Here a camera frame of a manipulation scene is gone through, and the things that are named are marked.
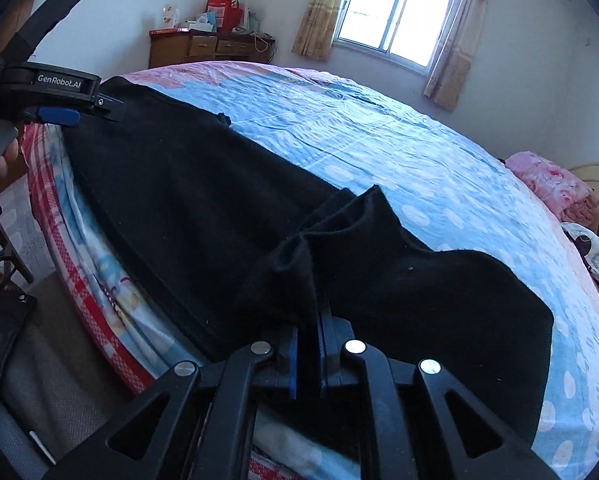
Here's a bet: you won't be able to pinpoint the tissue box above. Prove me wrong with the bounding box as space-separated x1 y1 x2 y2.
184 11 217 32

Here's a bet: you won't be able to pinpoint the beige curtain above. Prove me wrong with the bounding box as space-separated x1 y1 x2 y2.
292 0 344 61
423 0 488 112

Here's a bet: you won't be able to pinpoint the left beige curtain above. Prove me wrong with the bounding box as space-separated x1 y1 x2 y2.
292 0 344 61

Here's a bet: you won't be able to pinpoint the black pants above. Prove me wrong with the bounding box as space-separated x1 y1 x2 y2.
63 77 553 442

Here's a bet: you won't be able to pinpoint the wooden desk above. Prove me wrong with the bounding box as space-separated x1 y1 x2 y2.
148 28 275 68

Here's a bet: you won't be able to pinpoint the right beige curtain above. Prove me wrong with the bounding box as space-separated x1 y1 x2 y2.
423 0 488 112

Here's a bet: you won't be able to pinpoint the blue pink bed sheet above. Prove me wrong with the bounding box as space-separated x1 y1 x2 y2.
23 62 599 479

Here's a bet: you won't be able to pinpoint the pink floral folded blanket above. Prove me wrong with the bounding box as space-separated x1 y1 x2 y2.
505 151 599 231

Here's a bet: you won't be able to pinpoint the window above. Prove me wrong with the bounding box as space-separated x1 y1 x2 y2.
335 0 456 74

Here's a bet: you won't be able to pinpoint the red gift bag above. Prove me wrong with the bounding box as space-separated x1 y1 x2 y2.
206 0 243 32

